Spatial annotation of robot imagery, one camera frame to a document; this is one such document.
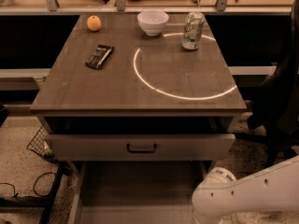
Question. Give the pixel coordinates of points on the grey drawer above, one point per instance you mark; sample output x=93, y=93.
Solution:
x=136, y=192
x=139, y=147

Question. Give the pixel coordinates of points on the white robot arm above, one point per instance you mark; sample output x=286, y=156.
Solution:
x=272, y=189

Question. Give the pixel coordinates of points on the grey drawer cabinet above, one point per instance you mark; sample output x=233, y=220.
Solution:
x=148, y=84

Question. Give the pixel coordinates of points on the grey top drawer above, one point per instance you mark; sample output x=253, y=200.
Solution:
x=139, y=147

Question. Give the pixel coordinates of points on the black snack bar wrapper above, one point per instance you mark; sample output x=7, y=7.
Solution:
x=97, y=59

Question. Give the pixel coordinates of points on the white bowl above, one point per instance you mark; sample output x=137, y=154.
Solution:
x=152, y=22

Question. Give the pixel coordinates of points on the green white soda can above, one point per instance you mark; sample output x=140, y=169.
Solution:
x=193, y=30

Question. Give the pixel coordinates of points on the orange fruit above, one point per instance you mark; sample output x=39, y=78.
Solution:
x=94, y=23

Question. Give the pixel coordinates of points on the black office chair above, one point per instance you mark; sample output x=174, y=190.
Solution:
x=275, y=104

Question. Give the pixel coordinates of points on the black metal stand leg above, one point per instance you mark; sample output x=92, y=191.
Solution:
x=45, y=202

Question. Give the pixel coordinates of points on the black wire basket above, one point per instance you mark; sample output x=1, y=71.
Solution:
x=39, y=146

